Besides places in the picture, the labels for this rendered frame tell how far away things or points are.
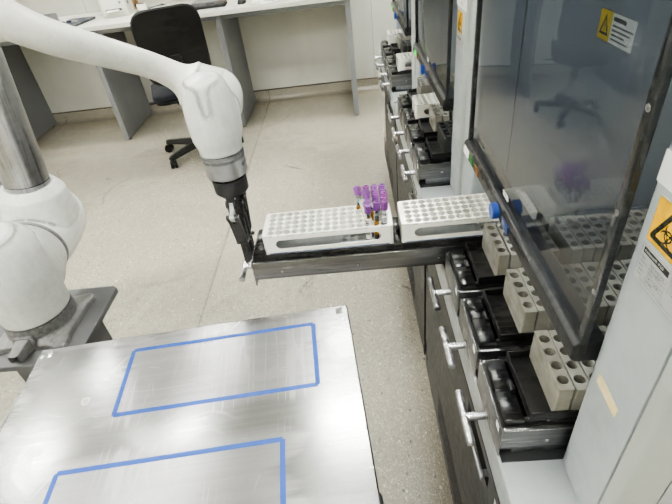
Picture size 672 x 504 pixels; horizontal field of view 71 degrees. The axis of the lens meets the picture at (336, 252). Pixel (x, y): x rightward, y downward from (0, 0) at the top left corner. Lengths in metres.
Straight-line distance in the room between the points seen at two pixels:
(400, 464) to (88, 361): 1.03
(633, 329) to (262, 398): 0.54
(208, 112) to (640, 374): 0.79
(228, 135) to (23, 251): 0.51
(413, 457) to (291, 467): 0.97
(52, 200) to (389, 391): 1.23
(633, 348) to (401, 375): 1.34
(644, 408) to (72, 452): 0.78
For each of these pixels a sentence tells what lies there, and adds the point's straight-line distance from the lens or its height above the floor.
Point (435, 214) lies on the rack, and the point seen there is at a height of 0.86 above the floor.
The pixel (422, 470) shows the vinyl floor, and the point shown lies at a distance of 1.65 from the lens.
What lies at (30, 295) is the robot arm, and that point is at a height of 0.84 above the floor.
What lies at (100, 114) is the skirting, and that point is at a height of 0.04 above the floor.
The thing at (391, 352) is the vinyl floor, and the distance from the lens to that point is 1.92.
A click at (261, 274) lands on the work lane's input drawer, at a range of 1.12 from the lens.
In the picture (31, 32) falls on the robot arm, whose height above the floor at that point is 1.33.
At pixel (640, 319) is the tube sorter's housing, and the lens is 0.56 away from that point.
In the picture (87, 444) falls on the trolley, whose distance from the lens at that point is 0.89.
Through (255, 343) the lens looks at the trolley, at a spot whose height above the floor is 0.82.
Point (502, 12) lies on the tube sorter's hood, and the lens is 0.89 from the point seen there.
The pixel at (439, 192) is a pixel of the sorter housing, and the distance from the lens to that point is 1.42.
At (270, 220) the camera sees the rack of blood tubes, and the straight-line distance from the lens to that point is 1.13.
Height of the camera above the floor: 1.46
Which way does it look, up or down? 37 degrees down
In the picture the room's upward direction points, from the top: 8 degrees counter-clockwise
